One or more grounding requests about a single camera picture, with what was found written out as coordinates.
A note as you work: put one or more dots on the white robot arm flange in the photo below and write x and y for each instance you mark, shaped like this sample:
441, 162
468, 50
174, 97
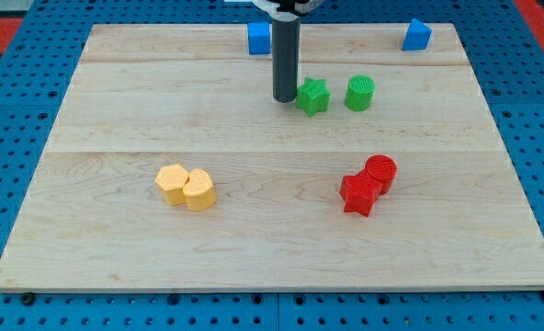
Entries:
287, 8

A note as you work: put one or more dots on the green star block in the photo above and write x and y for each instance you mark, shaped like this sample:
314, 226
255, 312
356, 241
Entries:
313, 96

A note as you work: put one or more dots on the red star block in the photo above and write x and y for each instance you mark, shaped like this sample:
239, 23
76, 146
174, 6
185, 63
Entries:
360, 192

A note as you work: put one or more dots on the blue triangle block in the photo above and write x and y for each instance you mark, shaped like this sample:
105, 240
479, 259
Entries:
417, 36

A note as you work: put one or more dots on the yellow heart block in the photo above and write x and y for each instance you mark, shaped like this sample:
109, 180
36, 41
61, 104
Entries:
199, 191

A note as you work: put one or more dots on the light wooden board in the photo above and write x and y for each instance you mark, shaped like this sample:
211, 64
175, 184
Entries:
147, 96

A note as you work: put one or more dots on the yellow hexagon block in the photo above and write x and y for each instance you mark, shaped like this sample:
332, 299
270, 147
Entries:
170, 181

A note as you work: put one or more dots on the red cylinder block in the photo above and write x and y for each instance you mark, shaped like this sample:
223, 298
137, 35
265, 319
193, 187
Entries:
382, 168

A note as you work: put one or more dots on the green cylinder block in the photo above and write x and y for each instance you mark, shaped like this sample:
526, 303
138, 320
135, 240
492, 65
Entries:
359, 92

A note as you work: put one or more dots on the blue cube block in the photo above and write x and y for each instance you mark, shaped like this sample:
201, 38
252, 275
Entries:
259, 38

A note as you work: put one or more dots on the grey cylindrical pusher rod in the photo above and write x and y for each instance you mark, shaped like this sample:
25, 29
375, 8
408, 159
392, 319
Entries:
285, 59

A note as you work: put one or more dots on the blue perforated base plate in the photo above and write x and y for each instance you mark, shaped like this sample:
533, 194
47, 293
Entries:
35, 70

